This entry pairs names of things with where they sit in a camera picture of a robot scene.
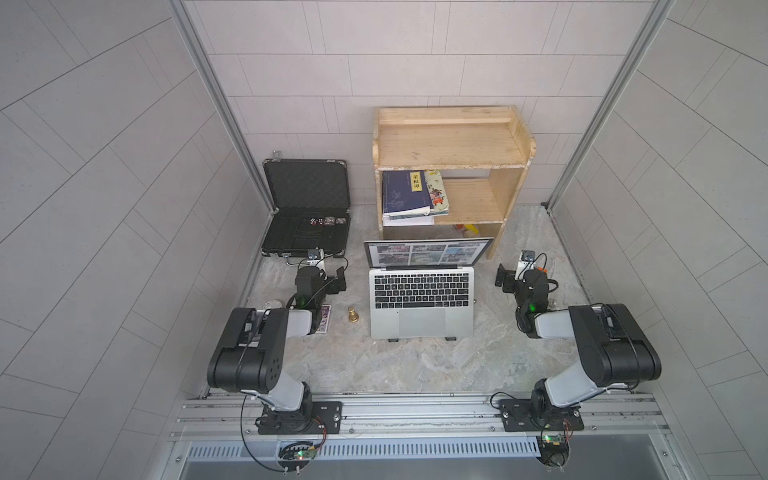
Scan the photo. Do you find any black folding laptop stand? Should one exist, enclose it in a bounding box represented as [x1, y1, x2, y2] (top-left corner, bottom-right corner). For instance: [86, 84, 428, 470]
[387, 337, 458, 343]

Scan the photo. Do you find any aluminium mounting rail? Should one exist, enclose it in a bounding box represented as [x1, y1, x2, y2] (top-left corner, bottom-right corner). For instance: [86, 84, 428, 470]
[168, 392, 670, 441]

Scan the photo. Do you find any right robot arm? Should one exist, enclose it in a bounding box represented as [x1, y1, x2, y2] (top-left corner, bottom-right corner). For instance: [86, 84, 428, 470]
[495, 265, 662, 417]

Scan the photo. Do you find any white book stack bottom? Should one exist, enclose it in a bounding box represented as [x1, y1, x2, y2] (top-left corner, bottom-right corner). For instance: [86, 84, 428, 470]
[382, 215, 435, 227]

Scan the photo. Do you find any blue book yellow label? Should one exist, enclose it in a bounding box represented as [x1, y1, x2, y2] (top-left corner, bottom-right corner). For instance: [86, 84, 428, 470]
[382, 170, 432, 217]

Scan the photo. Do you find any patterned chip in case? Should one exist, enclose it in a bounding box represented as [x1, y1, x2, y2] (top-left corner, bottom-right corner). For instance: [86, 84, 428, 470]
[324, 217, 347, 226]

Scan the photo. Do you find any colourful illustrated book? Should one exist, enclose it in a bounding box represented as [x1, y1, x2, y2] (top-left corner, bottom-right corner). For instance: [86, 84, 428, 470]
[424, 170, 450, 216]

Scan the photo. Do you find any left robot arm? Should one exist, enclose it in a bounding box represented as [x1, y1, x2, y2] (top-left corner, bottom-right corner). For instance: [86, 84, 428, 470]
[206, 265, 346, 417]

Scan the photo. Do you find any green circuit board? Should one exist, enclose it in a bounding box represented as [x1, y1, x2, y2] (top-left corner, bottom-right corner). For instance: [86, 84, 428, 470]
[278, 441, 319, 462]
[537, 432, 570, 460]

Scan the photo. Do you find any purple card box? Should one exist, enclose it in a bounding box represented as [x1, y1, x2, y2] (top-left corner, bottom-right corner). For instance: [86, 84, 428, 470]
[316, 304, 332, 334]

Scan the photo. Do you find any right green circuit board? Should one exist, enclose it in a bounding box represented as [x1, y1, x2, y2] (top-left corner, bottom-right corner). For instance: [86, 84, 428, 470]
[537, 432, 570, 460]

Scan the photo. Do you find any black foam-lined briefcase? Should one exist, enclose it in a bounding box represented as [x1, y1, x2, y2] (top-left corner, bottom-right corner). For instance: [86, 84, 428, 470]
[261, 158, 351, 258]

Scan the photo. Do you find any red yellow toy under shelf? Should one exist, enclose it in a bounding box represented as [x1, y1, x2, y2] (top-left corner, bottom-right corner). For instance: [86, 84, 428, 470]
[454, 224, 480, 237]

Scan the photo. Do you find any left green circuit board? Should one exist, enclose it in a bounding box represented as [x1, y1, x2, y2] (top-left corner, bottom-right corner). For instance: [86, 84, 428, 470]
[278, 441, 319, 462]

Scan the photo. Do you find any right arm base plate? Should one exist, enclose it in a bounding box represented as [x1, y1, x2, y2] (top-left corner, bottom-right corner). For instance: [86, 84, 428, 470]
[496, 398, 585, 434]

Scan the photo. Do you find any wooden shelf unit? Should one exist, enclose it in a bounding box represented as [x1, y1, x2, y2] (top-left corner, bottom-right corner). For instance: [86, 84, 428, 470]
[372, 106, 537, 259]

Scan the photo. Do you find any silver laptop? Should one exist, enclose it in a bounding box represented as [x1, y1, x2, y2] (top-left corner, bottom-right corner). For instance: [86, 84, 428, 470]
[364, 237, 493, 340]

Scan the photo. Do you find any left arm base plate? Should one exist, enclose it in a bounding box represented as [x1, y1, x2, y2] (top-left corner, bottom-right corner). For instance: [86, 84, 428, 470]
[255, 401, 343, 435]

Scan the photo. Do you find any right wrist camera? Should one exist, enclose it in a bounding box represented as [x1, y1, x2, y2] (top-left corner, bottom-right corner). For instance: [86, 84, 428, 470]
[516, 250, 537, 279]

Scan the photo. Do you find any brass chess-like piece left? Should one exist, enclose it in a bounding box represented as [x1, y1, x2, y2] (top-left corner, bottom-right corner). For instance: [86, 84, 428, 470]
[348, 306, 360, 323]

